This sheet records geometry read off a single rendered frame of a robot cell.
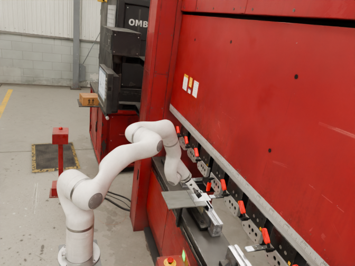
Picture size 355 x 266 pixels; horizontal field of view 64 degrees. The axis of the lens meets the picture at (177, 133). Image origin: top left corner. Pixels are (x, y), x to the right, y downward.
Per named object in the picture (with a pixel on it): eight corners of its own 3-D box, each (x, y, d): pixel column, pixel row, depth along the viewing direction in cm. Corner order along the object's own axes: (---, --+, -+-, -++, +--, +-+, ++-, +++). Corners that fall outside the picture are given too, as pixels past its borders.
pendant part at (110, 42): (97, 110, 302) (101, 25, 271) (121, 110, 312) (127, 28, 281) (106, 127, 259) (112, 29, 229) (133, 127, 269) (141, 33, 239)
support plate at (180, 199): (160, 192, 195) (161, 191, 194) (196, 190, 204) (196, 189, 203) (168, 209, 179) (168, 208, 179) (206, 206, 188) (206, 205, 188)
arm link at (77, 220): (75, 237, 120) (76, 188, 112) (52, 215, 131) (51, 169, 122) (99, 224, 129) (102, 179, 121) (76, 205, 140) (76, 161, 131)
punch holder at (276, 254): (263, 255, 127) (272, 225, 121) (278, 253, 130) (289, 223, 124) (284, 283, 114) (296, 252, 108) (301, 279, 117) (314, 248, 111)
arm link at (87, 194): (67, 202, 125) (90, 221, 116) (56, 184, 117) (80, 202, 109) (146, 138, 152) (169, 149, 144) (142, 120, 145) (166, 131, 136)
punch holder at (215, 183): (208, 182, 180) (213, 159, 174) (220, 182, 182) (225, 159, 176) (218, 196, 166) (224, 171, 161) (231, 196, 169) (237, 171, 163)
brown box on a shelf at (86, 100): (76, 100, 365) (77, 90, 360) (97, 100, 375) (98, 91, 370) (78, 106, 339) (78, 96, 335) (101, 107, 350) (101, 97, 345)
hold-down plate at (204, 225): (184, 203, 207) (184, 199, 206) (190, 202, 209) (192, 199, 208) (199, 231, 181) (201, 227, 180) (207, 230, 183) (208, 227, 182)
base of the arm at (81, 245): (57, 276, 123) (57, 242, 116) (57, 244, 139) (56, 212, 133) (103, 267, 131) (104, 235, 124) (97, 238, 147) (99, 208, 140)
